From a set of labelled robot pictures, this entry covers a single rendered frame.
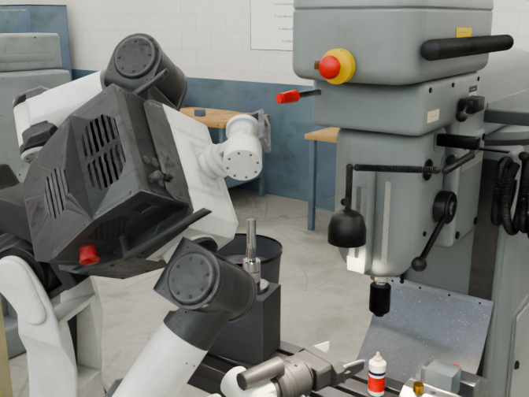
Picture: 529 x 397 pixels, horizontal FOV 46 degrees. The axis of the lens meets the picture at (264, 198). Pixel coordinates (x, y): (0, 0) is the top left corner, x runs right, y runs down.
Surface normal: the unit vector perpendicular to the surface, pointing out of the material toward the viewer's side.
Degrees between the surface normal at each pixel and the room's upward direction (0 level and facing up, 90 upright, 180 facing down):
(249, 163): 115
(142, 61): 62
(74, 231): 75
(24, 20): 90
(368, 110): 90
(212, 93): 90
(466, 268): 90
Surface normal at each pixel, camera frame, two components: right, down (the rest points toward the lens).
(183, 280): -0.40, -0.31
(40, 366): -0.29, 0.26
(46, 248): -0.70, -0.07
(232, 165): 0.01, 0.66
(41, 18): 0.81, 0.16
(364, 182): -0.58, 0.22
